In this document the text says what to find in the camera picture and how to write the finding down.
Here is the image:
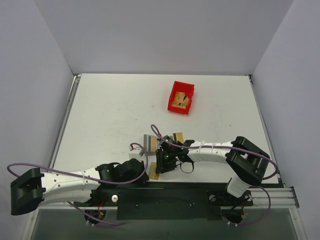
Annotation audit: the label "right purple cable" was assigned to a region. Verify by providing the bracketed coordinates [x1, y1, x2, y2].
[150, 124, 279, 228]

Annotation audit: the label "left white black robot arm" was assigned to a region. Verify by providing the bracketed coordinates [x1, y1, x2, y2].
[10, 158, 149, 216]

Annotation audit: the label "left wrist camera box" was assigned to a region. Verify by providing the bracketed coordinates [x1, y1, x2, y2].
[128, 147, 144, 161]

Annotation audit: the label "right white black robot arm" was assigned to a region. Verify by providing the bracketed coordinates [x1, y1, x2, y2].
[155, 135, 270, 205]

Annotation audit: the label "red plastic bin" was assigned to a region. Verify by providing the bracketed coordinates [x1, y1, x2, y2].
[167, 81, 195, 115]

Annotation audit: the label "gold cards in bin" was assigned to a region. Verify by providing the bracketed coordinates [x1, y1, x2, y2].
[171, 91, 189, 109]

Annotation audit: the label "aluminium table frame rail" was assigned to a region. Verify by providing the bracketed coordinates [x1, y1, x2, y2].
[20, 74, 82, 240]

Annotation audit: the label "grey card holder wallet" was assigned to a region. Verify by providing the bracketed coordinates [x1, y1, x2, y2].
[143, 134, 161, 154]

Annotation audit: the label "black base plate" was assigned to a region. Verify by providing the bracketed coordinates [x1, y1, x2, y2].
[76, 182, 253, 220]

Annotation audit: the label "purple cable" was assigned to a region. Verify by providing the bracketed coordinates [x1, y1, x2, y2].
[6, 142, 145, 228]
[150, 124, 279, 228]

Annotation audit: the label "gold card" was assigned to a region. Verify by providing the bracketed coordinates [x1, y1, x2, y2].
[148, 162, 160, 181]
[147, 136, 158, 153]
[172, 132, 184, 144]

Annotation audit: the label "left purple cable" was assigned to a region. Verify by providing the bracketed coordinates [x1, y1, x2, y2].
[6, 142, 145, 228]

